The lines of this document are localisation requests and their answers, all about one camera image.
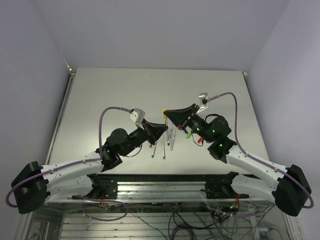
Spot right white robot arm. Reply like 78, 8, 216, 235
163, 104, 312, 217

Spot orange marker pen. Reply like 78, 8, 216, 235
170, 130, 176, 151

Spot aluminium frame rail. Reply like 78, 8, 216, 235
27, 181, 288, 204

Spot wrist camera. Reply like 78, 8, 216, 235
198, 92, 209, 113
129, 108, 146, 125

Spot green marker pen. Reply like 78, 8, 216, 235
151, 142, 157, 158

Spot yellow pen cap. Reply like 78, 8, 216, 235
163, 108, 168, 119

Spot aluminium table edge rail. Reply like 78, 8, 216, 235
45, 69, 77, 165

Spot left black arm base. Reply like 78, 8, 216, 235
71, 174, 118, 200

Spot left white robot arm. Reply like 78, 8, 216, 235
11, 120, 168, 214

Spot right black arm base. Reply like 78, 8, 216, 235
200, 171, 240, 199

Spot pink marker pen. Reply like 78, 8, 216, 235
162, 135, 166, 160

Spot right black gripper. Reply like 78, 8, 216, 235
164, 104, 213, 144

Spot white marker pen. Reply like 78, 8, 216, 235
167, 123, 174, 146

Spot light green pen cap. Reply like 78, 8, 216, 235
186, 132, 192, 139

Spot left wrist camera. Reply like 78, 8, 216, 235
129, 108, 146, 125

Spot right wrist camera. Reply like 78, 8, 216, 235
198, 92, 209, 113

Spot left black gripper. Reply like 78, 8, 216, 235
120, 117, 167, 156

